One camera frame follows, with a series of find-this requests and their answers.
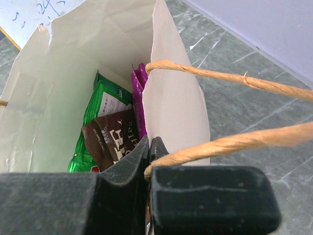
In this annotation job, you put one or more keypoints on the yellow framed whiteboard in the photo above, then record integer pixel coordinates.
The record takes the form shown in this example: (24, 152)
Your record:
(19, 18)

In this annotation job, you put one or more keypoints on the purple snack bag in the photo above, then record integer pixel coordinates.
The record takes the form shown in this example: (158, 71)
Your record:
(139, 78)

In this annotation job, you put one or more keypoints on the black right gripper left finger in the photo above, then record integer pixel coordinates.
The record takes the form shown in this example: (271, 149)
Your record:
(112, 202)

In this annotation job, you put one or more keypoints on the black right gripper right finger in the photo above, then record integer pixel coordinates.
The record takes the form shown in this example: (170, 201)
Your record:
(212, 200)

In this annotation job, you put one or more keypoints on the green Chuba cassava chips bag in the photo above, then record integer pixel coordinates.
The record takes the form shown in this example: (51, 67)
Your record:
(107, 98)

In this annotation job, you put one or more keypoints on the beige paper bag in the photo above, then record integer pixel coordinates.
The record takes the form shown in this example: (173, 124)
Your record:
(50, 84)

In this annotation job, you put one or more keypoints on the brown snack bag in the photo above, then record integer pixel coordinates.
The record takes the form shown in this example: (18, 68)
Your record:
(110, 138)

